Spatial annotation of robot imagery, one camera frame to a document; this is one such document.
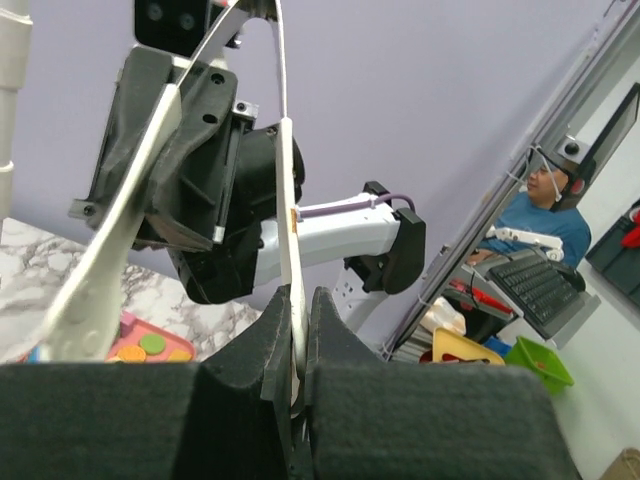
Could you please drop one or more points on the orange chip cookie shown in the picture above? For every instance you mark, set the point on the orange chip cookie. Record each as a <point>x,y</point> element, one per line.
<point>132,354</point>

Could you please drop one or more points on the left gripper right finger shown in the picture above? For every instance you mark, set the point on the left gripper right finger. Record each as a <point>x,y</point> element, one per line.
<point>376,420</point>

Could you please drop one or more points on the black keyboard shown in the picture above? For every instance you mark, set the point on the black keyboard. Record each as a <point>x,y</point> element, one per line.
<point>541,287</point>

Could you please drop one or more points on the green round biscuit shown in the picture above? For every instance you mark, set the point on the green round biscuit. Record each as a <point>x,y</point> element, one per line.
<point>153,344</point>

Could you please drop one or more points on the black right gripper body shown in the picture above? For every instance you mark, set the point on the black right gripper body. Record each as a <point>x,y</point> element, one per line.
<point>212,186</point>

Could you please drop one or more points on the yellow tray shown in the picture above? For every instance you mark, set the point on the yellow tray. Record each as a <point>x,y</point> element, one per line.
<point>446,342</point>

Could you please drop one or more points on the seated person blue shirt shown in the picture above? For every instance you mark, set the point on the seated person blue shirt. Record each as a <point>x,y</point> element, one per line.
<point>533,209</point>

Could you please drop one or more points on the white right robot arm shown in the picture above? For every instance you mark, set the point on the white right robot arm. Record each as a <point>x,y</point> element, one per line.
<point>381,247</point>

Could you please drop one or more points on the yellow rectangular biscuit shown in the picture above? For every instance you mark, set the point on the yellow rectangular biscuit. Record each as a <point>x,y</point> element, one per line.
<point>179,355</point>

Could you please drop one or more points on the green plastic bin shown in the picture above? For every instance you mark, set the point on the green plastic bin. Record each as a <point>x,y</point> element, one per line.
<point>543,362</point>

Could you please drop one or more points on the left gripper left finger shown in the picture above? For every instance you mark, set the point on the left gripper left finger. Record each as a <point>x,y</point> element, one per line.
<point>223,418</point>

